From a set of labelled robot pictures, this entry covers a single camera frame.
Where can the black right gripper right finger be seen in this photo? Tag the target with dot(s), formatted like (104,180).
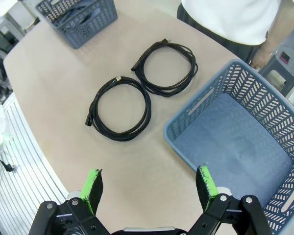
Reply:
(208,191)

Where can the person in white sweatshirt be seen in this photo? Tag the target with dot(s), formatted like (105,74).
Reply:
(230,19)

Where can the grey plastic stool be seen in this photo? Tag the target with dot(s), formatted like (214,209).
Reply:
(272,66)

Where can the pink and black small box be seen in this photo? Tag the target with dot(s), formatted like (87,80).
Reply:
(285,56)

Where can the person's left forearm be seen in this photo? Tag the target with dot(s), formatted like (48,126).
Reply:
(279,27)

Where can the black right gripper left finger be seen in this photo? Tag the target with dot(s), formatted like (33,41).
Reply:
(93,191)

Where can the person's left hand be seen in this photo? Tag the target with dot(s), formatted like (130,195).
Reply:
(261,56)

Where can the aluminium frame rack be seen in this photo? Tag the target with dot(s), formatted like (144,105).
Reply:
(5,27)

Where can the grey-blue plastic basket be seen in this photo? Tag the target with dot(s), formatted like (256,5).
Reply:
(88,34)
(230,137)

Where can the white ribbed base panel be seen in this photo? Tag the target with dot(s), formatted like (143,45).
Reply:
(22,171)

